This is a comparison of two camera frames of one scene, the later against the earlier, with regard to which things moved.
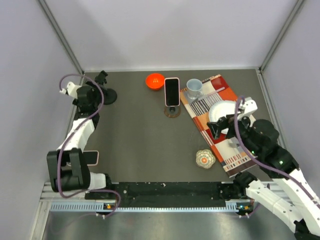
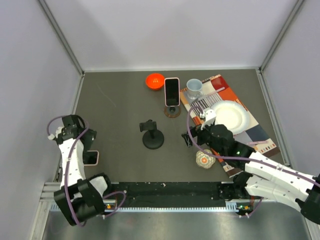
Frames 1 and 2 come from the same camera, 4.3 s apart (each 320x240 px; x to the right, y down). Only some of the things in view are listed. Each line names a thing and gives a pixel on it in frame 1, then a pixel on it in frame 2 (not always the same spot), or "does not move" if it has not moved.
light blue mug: (194, 87) does not move
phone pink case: (92, 157) does not move
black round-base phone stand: (110, 96) -> (153, 138)
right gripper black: (215, 127) -> (196, 131)
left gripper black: (96, 92) -> (90, 135)
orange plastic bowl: (155, 81) does not move
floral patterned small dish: (204, 158) does not move
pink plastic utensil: (221, 89) does not move
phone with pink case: (172, 91) does not move
